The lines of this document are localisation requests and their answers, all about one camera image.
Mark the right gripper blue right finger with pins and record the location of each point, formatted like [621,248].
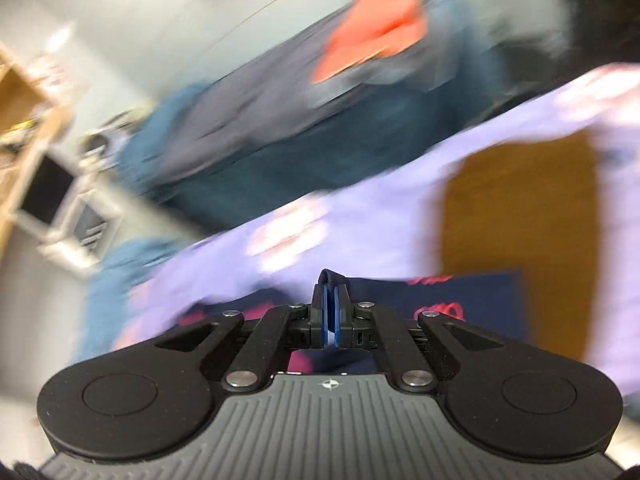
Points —
[343,317]

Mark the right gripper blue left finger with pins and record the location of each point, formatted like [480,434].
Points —
[319,317]

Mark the navy sweater with pink stripes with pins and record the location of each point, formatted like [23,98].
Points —
[490,301]

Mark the lavender floral bed sheet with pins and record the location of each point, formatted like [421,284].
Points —
[390,227]

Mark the brown folded garment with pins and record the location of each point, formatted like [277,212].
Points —
[532,207]

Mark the grey blanket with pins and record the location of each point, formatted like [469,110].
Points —
[266,100]

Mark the grey folded cloth under orange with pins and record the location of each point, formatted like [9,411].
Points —
[424,66]

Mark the white appliance with panel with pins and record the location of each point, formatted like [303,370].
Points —
[56,201]

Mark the wooden shelf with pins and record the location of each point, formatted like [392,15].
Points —
[30,121]

